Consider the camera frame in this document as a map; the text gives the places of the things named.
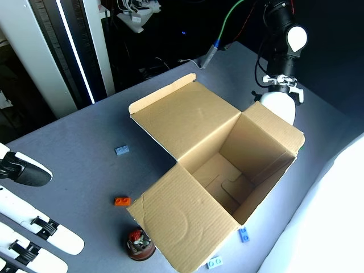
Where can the grey table cloth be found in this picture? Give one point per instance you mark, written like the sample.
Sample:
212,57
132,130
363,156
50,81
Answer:
71,170

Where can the white LED strip light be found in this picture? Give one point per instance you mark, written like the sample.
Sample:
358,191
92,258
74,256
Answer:
75,51

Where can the white backdrop sheet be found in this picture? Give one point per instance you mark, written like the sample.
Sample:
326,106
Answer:
327,213

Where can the brown pot with red toy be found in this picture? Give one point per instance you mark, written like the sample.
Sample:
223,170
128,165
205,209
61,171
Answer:
140,247

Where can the white metal frame post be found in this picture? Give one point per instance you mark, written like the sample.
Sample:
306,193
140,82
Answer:
34,57

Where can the light blue toy brick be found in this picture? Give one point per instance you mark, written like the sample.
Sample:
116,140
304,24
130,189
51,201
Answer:
214,262

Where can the small orange toy brick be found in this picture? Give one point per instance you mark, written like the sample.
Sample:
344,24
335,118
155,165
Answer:
122,201

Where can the grey USB adapter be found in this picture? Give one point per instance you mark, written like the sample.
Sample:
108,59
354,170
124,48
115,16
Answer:
210,54

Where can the white plastic parts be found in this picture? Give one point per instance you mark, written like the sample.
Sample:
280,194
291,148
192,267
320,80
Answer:
133,20

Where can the brown cardboard box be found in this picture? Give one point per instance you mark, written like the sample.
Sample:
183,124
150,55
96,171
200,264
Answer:
185,119

